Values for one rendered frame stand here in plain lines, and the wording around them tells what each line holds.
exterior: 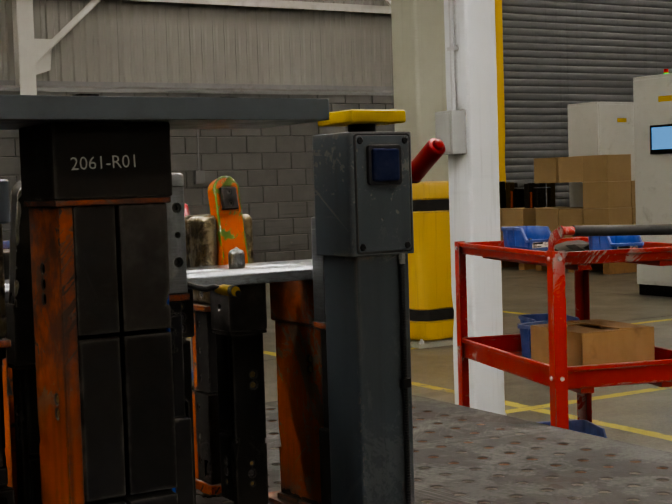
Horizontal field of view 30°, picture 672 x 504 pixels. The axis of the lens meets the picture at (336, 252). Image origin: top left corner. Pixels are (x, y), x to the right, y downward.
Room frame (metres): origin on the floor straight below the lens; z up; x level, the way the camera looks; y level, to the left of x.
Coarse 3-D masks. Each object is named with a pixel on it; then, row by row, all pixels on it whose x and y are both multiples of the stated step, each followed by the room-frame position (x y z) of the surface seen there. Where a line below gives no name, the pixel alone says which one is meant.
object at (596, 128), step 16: (576, 112) 15.31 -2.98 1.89; (592, 112) 15.08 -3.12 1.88; (608, 112) 15.11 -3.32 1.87; (624, 112) 15.26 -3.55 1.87; (576, 128) 15.31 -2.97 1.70; (592, 128) 15.09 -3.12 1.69; (608, 128) 15.10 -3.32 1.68; (624, 128) 15.26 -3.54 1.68; (576, 144) 15.32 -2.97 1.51; (592, 144) 15.09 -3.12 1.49; (608, 144) 15.10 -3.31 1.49; (624, 144) 15.25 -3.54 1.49; (576, 192) 15.33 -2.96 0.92
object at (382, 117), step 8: (336, 112) 1.14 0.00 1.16; (344, 112) 1.13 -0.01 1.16; (352, 112) 1.12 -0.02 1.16; (360, 112) 1.12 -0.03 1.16; (368, 112) 1.13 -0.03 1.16; (376, 112) 1.13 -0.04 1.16; (384, 112) 1.14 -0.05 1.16; (392, 112) 1.14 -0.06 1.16; (400, 112) 1.15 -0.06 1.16; (328, 120) 1.15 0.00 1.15; (336, 120) 1.14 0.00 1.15; (344, 120) 1.13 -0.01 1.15; (352, 120) 1.12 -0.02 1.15; (360, 120) 1.12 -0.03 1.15; (368, 120) 1.13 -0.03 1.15; (376, 120) 1.13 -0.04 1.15; (384, 120) 1.14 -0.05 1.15; (392, 120) 1.14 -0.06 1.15; (400, 120) 1.15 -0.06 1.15; (352, 128) 1.15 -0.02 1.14; (360, 128) 1.15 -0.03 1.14; (368, 128) 1.15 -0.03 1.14
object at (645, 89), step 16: (640, 80) 11.49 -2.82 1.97; (656, 80) 11.32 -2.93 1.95; (640, 96) 11.49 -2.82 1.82; (656, 96) 11.32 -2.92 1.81; (640, 112) 11.49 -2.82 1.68; (656, 112) 11.33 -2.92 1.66; (640, 128) 11.50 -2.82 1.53; (656, 128) 11.29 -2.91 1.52; (640, 144) 11.50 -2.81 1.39; (656, 144) 11.30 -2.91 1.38; (640, 160) 11.50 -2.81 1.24; (656, 160) 11.34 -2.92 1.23; (640, 176) 11.51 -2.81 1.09; (656, 176) 11.34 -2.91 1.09; (640, 192) 11.51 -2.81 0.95; (656, 192) 11.34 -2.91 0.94; (640, 208) 11.51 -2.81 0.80; (656, 208) 11.34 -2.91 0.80; (656, 240) 11.35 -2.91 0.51; (640, 272) 11.53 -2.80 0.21; (656, 272) 11.36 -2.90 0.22; (640, 288) 11.57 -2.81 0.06; (656, 288) 11.40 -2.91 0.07
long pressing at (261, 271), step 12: (252, 264) 1.53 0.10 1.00; (264, 264) 1.52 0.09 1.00; (276, 264) 1.51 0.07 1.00; (288, 264) 1.52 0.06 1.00; (300, 264) 1.51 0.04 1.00; (192, 276) 1.33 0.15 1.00; (204, 276) 1.34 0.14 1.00; (216, 276) 1.35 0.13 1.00; (228, 276) 1.35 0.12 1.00; (240, 276) 1.36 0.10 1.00; (252, 276) 1.37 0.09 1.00; (264, 276) 1.38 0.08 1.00; (276, 276) 1.39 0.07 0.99; (288, 276) 1.39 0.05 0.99; (300, 276) 1.40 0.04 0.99; (312, 276) 1.41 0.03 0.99
